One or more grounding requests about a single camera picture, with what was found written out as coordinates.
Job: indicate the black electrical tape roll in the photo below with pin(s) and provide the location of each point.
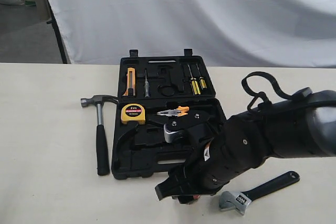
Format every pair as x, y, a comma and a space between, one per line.
195, 199

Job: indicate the yellow tape measure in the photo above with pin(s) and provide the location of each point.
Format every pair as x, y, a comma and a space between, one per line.
133, 112

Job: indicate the black plastic tool case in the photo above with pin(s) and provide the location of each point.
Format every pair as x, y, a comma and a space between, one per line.
141, 150

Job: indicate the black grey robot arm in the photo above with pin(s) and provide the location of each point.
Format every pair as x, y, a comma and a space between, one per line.
287, 129

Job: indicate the steel claw hammer black grip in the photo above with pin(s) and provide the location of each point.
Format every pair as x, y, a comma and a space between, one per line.
102, 153

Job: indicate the orange utility knife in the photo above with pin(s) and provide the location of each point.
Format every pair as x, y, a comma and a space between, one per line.
131, 77

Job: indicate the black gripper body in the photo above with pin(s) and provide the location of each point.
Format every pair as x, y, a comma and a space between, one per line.
202, 172

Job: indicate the small yellow black screwdriver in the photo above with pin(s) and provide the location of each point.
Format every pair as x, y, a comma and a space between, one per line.
202, 81

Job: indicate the large yellow black screwdriver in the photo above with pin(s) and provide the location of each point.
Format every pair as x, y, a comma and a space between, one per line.
194, 84

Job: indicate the white backdrop cloth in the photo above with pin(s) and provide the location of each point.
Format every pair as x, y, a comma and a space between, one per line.
235, 33

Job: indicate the clear tester screwdriver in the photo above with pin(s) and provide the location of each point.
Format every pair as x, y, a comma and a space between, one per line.
146, 85

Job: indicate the black backdrop stand pole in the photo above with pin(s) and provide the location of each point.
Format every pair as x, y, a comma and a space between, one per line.
59, 40

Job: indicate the black handled adjustable wrench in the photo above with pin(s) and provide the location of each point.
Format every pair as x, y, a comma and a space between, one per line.
240, 200

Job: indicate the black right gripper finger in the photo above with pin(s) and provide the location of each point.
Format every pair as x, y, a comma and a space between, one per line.
170, 187

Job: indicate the orange handled pliers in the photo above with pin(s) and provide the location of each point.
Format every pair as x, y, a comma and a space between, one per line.
179, 111

